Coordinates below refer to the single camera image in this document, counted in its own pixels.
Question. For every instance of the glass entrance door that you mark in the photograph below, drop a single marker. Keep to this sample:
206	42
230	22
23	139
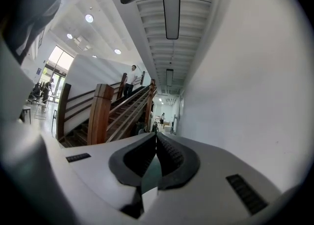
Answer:
59	64

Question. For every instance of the cardboard boxes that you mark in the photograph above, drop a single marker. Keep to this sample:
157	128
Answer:
167	124

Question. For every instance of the ceiling air vent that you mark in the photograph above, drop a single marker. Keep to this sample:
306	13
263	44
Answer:
82	43

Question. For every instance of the black office chairs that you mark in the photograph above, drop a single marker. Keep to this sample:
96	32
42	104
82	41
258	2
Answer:
36	93

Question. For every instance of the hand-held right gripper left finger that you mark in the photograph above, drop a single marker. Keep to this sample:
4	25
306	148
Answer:
98	165

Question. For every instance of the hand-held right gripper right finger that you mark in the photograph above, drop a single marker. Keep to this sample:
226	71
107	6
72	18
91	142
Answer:
216	170

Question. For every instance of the long ceiling light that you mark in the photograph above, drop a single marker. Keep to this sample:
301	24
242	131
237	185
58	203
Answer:
171	3
169	77

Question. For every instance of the person's black top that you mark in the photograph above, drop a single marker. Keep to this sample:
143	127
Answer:
36	10

